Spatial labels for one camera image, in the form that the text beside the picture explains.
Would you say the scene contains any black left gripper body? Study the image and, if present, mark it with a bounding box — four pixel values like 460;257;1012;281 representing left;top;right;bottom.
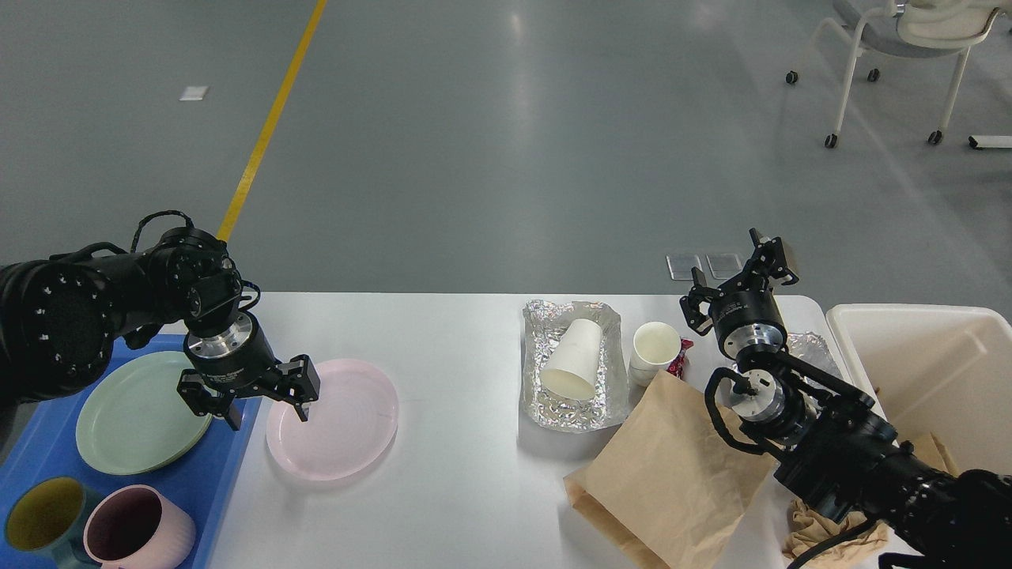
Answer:
184;312;278;396

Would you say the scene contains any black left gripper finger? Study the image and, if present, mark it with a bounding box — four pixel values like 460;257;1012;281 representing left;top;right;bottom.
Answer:
176;370;242;431
258;354;321;424

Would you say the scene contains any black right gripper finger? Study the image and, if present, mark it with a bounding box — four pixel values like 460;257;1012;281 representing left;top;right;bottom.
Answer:
680;267;722;336
736;229;799;295

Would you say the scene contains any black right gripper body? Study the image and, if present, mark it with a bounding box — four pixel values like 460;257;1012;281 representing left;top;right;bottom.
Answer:
712;288;787;359

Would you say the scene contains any pink plate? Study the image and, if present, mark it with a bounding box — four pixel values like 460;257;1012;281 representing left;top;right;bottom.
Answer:
265;359;400;482

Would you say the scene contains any crushed red soda can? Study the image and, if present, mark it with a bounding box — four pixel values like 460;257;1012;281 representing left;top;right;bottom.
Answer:
666;339;694;379

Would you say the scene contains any dark teal mug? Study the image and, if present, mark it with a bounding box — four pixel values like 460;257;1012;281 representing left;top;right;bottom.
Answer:
5;476;104;568

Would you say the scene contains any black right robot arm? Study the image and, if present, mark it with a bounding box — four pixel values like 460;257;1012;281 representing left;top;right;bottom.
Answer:
680;229;1011;568

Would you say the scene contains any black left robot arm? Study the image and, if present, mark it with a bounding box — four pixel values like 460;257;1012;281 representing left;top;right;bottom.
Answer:
1;217;319;430

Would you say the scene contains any grey floor socket plate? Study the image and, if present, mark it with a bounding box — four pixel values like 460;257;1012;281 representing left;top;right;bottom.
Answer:
666;254;702;281
705;253;743;281

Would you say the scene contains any white paper cup upright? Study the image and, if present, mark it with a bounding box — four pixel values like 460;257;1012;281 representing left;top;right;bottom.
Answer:
629;322;682;386

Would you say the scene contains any crumpled foil piece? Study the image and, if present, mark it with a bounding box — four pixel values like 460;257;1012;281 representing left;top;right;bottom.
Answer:
731;331;844;380

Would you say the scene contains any light green plate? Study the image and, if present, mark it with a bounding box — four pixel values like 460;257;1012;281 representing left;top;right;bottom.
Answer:
75;352;212;476

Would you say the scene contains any pink ribbed mug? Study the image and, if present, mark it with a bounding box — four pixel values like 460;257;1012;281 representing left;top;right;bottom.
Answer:
83;484;196;568

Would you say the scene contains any white paper cup lying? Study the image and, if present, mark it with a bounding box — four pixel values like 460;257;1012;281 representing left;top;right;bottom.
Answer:
541;319;602;402

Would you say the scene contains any aluminium foil tray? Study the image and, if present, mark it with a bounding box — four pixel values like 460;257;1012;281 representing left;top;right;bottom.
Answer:
518;300;630;433

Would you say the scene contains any brown paper bag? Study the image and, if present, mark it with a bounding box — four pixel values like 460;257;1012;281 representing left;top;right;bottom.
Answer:
565;371;772;568

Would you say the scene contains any white plastic bin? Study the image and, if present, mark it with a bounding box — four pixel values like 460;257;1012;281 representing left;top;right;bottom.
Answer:
825;303;1011;474

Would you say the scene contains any crumpled brown paper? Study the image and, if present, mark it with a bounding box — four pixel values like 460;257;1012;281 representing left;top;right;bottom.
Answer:
782;431;961;569

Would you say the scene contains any white furniture foot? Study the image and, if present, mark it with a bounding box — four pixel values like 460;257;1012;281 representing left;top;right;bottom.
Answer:
968;134;1012;150

